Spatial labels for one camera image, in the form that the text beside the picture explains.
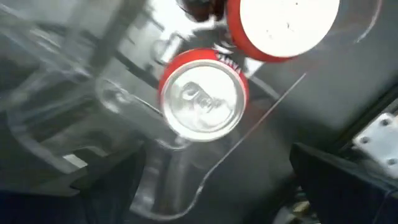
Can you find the silver metal bracket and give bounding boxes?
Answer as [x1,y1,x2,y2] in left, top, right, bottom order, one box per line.
[353,112,398,180]

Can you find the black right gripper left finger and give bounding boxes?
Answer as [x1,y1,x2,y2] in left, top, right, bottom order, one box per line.
[0,144,147,224]

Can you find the orange Fanta can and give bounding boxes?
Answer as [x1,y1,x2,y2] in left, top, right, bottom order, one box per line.
[225,0,341,63]

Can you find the red cans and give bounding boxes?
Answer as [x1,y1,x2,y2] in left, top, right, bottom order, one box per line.
[157,47,250,143]

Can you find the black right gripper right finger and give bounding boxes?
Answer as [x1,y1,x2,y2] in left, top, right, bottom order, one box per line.
[290,143,398,224]

